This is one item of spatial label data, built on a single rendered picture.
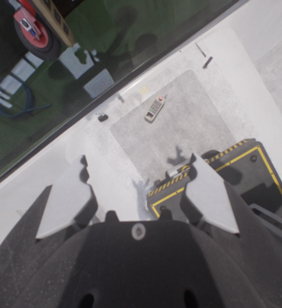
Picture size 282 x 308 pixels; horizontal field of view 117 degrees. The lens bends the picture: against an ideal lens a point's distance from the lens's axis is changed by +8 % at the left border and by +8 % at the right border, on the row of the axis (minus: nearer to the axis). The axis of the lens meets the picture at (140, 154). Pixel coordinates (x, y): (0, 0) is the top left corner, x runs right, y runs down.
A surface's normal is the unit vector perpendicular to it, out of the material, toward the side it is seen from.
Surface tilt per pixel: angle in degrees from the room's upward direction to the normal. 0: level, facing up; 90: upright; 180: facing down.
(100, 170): 8
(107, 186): 12
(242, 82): 8
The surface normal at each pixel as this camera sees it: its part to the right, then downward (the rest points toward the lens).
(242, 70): 0.16, -0.05
